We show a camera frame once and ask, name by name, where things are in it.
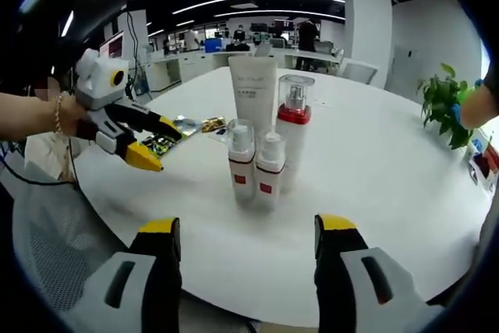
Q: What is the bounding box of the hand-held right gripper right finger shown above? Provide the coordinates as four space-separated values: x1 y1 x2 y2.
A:
313 214 434 333

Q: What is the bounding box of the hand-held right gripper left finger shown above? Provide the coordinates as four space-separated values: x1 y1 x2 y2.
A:
68 216 183 333

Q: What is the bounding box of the green black sachet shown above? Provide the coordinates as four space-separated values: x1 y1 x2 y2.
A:
140 114 203 158

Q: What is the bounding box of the gold foil sachet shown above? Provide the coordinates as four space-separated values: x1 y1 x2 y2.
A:
200 115 227 133

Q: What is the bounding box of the white skincare tube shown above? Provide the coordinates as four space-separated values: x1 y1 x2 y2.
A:
228 55 278 135

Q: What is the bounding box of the small white skincare bottle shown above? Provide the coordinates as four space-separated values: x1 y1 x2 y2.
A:
226 118 257 207
253 129 288 212

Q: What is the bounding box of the large red-collared skincare bottle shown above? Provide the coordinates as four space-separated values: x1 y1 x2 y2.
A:
275 74 316 193

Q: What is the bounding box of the person's left hand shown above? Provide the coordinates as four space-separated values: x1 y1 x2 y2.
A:
57 97 97 140

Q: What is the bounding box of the white laptop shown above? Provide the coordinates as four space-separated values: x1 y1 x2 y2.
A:
99 34 126 61

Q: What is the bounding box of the small white packet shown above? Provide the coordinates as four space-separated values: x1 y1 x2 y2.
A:
206 128 231 143

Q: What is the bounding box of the grey mesh office chair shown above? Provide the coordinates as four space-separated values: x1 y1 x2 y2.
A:
11 168 132 333

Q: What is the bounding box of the dark red pouch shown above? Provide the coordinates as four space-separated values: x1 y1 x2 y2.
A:
469 151 491 184

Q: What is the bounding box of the potted green plant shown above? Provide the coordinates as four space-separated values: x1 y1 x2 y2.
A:
416 62 475 151

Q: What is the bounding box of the white office chair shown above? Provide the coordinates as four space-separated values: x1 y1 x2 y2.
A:
337 58 380 85

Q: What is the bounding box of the gold bracelet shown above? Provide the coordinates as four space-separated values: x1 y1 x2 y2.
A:
52 90 65 135

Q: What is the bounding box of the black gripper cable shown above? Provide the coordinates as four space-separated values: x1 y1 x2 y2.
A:
0 129 83 192

